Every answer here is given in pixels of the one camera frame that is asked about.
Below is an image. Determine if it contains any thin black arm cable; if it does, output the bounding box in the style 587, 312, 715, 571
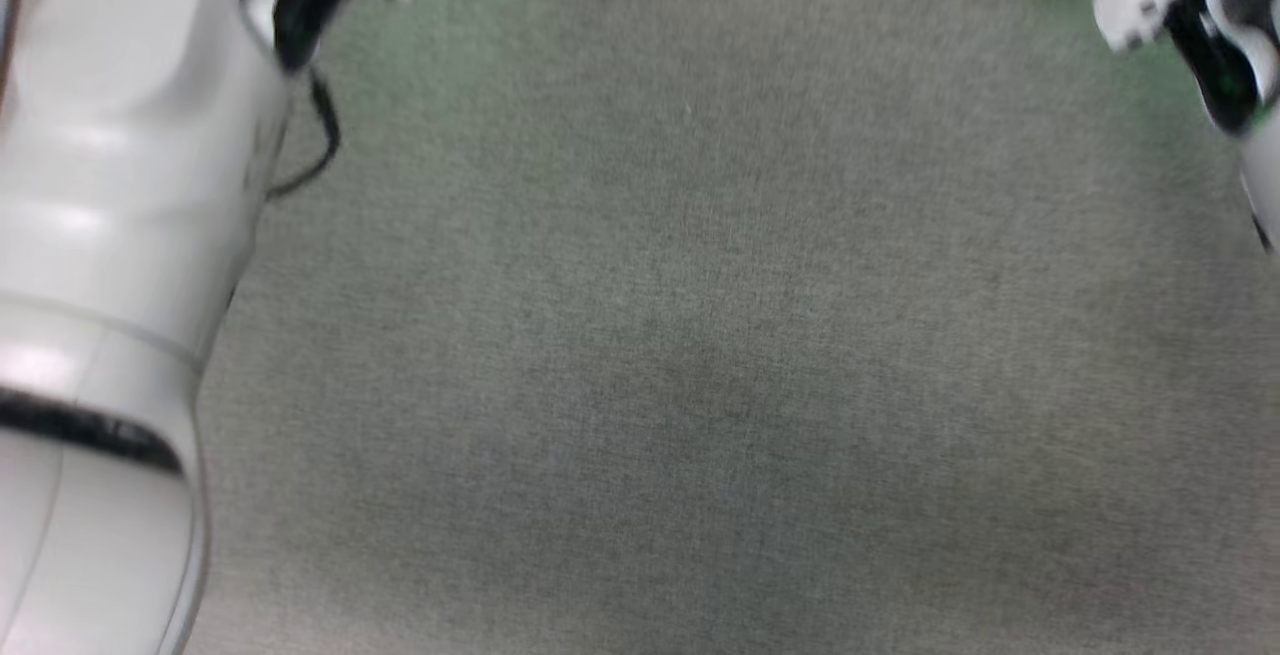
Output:
265, 70, 343, 201

